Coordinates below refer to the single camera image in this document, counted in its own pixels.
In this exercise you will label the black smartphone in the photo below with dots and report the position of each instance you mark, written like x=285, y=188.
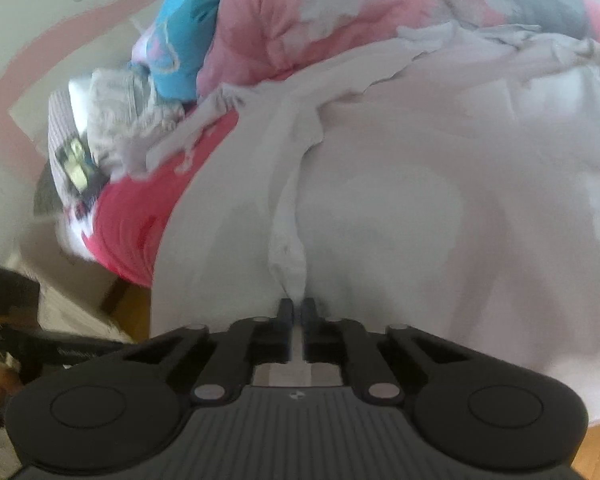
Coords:
x=77, y=165

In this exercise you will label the person's left hand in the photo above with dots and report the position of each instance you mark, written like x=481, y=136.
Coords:
x=0, y=390

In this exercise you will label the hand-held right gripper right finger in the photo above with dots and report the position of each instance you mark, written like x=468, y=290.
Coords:
x=308, y=325

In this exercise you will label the white crumpled clothes pile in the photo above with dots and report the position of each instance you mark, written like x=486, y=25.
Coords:
x=125, y=125

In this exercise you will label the white shirt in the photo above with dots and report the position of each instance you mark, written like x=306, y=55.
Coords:
x=405, y=210

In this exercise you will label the blue quilt with bow print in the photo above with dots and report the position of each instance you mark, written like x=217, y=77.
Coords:
x=185, y=35

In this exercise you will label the pink floral bed blanket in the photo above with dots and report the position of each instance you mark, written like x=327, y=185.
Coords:
x=130, y=220

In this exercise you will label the pink and grey floral quilt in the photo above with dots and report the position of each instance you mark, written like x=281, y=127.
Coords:
x=305, y=20

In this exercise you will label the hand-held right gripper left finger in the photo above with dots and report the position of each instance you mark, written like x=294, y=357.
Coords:
x=286, y=325

